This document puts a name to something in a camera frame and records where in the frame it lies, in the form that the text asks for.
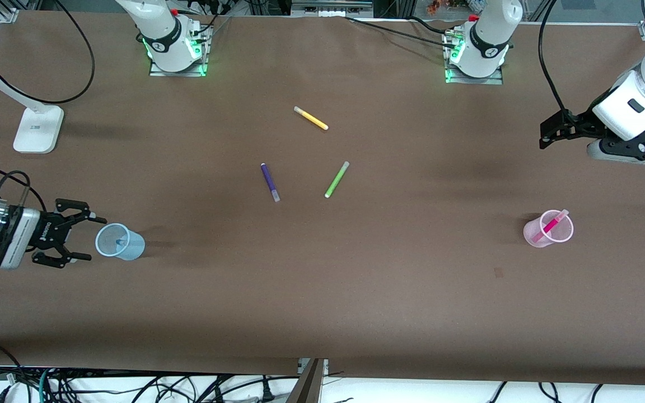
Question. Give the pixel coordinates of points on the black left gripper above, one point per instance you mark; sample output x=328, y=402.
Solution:
x=580, y=125

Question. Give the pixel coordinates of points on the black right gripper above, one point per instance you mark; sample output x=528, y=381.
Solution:
x=47, y=230

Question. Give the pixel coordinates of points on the pink marker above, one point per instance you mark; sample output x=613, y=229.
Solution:
x=551, y=225

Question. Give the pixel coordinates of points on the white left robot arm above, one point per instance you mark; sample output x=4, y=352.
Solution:
x=490, y=33

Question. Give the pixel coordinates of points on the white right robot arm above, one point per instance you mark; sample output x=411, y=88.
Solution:
x=160, y=33

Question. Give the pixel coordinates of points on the blue translucent plastic cup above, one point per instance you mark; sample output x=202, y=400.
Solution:
x=135, y=249

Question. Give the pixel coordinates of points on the pink translucent plastic cup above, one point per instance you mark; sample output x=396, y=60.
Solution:
x=528, y=231

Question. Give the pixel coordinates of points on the white stand with flat base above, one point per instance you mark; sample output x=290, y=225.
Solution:
x=38, y=130

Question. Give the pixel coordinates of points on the orange toy figure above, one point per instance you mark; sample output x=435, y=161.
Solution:
x=437, y=6

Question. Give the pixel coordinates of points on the purple marker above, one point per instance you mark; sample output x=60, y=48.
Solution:
x=270, y=182

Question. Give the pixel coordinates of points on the green marker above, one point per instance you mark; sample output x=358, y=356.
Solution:
x=336, y=180

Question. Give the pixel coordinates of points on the yellow marker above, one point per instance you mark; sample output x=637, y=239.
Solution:
x=311, y=118

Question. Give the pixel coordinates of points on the black power plug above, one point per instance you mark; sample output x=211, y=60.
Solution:
x=267, y=394

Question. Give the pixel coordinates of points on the grey box behind table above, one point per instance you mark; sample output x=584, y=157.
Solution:
x=331, y=8

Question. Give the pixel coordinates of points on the brown wooden table leg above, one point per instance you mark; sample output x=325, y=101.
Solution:
x=308, y=386

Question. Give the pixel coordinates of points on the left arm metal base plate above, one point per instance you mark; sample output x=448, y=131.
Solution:
x=476, y=80

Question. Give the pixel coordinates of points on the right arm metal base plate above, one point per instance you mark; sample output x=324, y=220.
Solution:
x=180, y=70

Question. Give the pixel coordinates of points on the aluminium frame corner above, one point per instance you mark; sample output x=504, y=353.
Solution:
x=8, y=12

